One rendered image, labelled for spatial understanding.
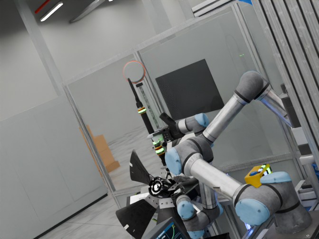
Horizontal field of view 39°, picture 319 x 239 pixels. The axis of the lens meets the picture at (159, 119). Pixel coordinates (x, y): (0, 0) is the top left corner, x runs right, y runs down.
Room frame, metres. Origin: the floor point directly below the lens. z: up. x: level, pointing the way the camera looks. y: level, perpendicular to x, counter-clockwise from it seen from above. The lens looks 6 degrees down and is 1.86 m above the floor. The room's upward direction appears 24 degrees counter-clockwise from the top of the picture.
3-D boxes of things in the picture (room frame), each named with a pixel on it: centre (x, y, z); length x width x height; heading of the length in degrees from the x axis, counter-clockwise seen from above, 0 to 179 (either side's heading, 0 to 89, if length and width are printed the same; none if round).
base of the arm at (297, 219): (1.76, -0.33, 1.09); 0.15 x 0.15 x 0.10
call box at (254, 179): (2.53, -0.40, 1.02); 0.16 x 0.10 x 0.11; 142
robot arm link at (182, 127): (2.43, -0.11, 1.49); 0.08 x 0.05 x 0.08; 152
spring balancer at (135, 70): (3.24, 0.03, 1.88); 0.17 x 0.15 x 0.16; 52
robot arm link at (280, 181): (1.76, -0.33, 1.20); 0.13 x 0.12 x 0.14; 123
